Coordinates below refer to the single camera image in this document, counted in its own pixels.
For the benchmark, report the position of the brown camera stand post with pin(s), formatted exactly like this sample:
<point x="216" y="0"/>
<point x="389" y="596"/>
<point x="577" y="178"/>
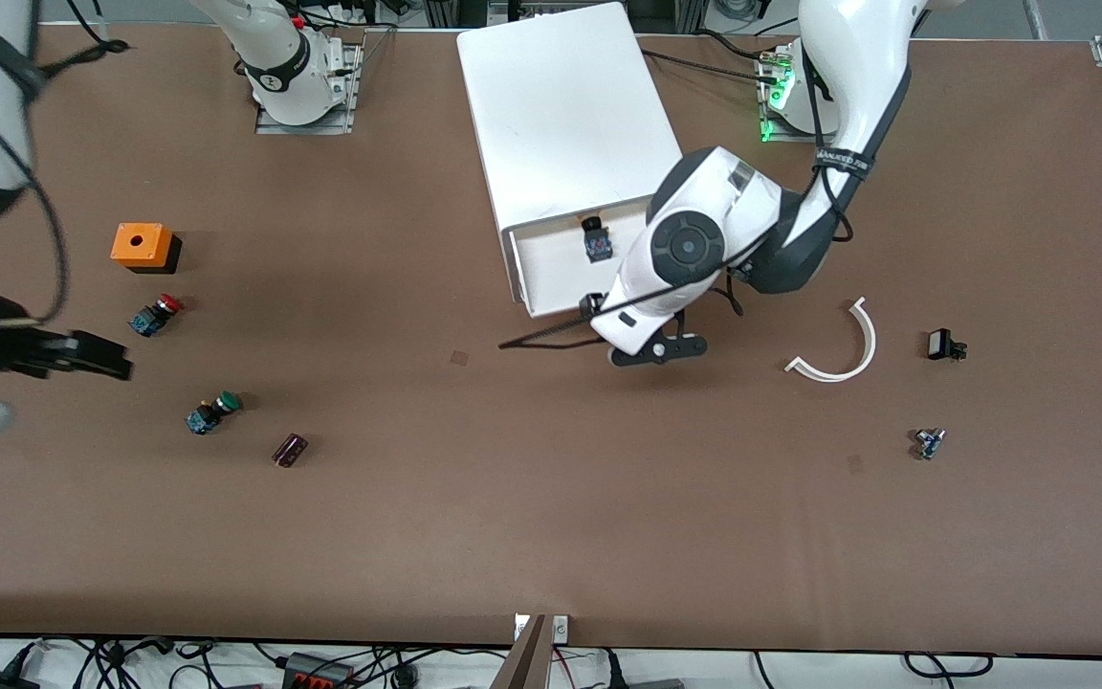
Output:
<point x="524" y="660"/>

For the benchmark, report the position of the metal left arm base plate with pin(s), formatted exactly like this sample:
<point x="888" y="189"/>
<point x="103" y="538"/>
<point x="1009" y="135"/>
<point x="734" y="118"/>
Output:
<point x="781" y="137"/>

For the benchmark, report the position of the white curved plastic strip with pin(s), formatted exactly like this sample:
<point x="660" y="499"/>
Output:
<point x="870" y="341"/>

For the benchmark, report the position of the red push button switch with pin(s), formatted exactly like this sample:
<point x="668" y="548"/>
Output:
<point x="147" y="321"/>

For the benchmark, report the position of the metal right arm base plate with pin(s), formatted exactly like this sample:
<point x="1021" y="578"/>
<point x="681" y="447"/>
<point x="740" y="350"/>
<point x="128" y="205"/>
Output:
<point x="302" y="128"/>

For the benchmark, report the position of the dark purple capacitor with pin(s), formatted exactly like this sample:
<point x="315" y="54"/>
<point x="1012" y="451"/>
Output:
<point x="290" y="450"/>

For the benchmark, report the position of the orange button enclosure box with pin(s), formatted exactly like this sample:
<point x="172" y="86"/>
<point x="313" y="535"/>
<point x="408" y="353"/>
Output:
<point x="140" y="244"/>

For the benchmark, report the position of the small black electronic component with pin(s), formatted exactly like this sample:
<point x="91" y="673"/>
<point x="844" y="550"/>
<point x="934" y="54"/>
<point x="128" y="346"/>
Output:
<point x="939" y="344"/>

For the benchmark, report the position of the black power adapter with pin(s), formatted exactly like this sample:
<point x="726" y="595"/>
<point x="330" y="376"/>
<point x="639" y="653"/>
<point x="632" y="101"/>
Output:
<point x="1" y="680"/>

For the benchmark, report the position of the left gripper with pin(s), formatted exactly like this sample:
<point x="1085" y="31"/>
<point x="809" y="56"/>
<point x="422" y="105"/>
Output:
<point x="589" y="305"/>

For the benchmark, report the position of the small white table bracket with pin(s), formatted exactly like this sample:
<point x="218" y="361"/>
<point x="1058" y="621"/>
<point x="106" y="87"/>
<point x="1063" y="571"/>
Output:
<point x="560" y="628"/>
<point x="520" y="627"/>

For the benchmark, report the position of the green push button switch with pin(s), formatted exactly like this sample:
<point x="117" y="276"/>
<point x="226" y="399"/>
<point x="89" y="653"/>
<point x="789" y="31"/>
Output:
<point x="202" y="418"/>

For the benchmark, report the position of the small blue potentiometer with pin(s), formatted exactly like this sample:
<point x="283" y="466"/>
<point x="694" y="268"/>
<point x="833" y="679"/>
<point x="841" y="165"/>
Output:
<point x="929" y="443"/>

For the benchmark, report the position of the black power strip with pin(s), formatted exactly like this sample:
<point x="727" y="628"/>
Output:
<point x="317" y="670"/>

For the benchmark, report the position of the yellow push button switch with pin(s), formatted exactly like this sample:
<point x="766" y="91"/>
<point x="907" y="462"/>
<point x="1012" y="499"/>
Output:
<point x="596" y="244"/>

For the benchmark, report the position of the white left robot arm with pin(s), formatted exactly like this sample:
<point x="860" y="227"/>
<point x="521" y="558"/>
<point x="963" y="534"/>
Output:
<point x="685" y="244"/>

